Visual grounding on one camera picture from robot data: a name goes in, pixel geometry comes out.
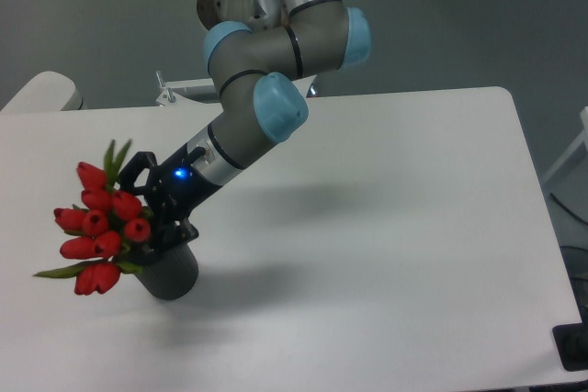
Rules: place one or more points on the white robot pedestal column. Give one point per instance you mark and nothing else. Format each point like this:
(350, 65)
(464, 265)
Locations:
(257, 15)

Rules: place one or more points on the white furniture frame at right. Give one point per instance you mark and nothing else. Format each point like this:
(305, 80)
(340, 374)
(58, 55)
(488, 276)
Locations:
(571, 157)

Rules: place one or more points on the red tulip bouquet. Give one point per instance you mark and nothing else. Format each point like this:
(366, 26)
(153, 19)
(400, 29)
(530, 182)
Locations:
(104, 231)

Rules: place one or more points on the dark grey ribbed vase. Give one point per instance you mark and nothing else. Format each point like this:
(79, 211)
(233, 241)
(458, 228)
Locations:
(171, 274)

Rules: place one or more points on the black device at table corner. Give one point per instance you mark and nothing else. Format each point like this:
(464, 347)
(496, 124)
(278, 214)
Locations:
(571, 342)

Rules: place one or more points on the white chair backrest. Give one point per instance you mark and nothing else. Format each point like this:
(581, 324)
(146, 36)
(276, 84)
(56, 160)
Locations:
(46, 92)

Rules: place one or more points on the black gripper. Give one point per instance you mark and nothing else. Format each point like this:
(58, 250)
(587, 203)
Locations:
(172, 190)

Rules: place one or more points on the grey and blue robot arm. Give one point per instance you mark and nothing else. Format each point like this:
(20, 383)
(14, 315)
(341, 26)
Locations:
(254, 70)

